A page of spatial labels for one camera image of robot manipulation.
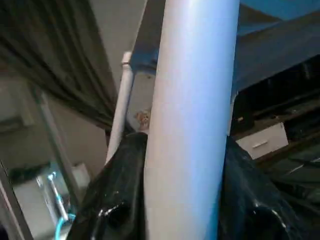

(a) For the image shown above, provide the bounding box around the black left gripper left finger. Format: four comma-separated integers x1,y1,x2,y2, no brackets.
67,132,149,240

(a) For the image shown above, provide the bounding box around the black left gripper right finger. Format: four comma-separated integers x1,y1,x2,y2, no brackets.
219,136,302,240

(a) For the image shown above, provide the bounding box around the white plastic table leg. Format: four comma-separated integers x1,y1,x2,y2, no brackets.
105,50,136,163
144,0,241,240

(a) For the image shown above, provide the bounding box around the white plastic table top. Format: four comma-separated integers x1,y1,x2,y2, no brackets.
122,0,320,96

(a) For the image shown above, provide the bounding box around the teal and white mop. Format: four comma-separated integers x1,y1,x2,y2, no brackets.
47,172,76,238

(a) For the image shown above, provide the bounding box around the beige plush bunny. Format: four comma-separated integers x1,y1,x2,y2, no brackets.
135,110,151,130

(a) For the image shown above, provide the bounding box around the black low shelf unit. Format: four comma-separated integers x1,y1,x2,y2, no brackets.
230,57,320,168

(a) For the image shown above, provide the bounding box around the grey pleated curtain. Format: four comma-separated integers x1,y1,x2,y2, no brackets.
0,0,118,133

